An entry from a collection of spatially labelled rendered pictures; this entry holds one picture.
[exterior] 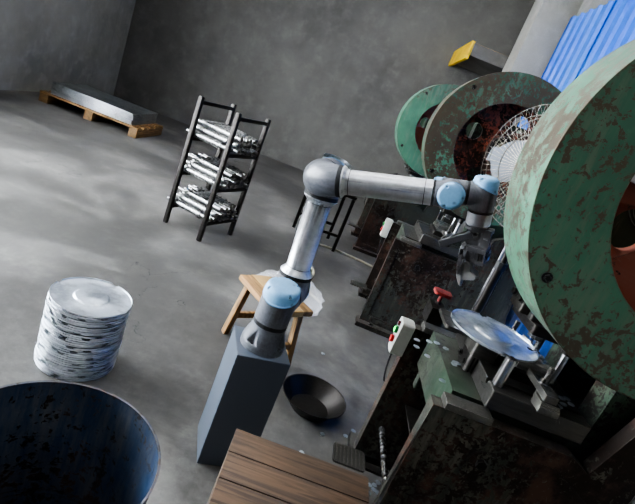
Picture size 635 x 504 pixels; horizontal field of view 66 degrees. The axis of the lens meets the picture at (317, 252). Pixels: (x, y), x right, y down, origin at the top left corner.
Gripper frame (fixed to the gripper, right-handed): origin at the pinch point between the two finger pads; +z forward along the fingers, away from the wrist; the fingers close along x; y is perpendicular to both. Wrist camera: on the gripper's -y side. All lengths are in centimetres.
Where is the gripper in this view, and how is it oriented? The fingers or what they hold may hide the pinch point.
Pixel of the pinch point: (458, 281)
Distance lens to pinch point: 167.9
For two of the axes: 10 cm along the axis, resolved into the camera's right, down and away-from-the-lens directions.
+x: 5.7, -2.6, 7.8
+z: -0.8, 9.2, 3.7
